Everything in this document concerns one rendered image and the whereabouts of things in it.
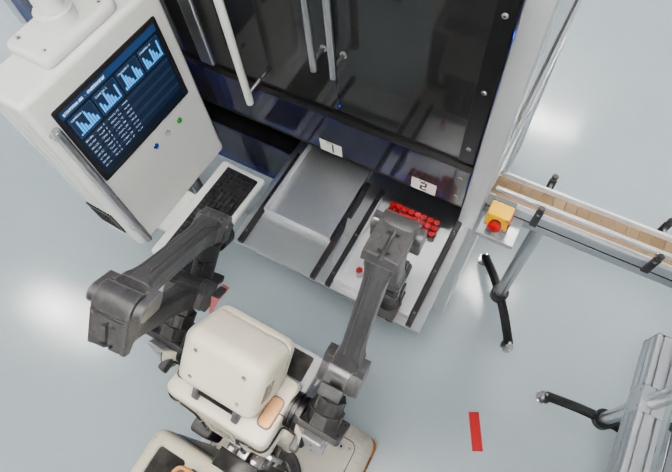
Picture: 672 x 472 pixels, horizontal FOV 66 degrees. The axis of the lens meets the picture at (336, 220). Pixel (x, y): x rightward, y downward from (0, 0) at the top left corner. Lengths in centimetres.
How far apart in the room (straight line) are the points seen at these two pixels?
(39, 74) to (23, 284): 186
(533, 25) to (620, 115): 237
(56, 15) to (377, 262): 99
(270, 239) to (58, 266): 161
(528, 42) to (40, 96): 112
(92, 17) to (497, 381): 210
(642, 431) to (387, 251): 134
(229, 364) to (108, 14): 94
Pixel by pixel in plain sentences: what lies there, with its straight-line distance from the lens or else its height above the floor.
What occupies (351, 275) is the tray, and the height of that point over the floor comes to 88.
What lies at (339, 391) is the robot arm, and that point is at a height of 126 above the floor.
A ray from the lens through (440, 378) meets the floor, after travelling 251.
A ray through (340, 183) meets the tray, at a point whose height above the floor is 88.
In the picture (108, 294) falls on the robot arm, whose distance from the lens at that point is 99.
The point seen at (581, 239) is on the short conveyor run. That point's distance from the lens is 183.
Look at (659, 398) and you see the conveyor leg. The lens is 204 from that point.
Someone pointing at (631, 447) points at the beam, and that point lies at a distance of 208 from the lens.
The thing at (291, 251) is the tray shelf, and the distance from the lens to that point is 174.
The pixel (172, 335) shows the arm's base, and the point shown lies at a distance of 135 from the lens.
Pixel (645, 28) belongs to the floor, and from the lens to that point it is 403.
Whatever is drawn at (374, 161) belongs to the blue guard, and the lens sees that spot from 170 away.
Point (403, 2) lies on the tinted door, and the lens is 122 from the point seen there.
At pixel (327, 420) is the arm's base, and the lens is 122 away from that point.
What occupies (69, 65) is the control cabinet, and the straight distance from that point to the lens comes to 149.
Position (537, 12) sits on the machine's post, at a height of 175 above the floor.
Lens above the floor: 244
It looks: 61 degrees down
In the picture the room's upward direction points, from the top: 8 degrees counter-clockwise
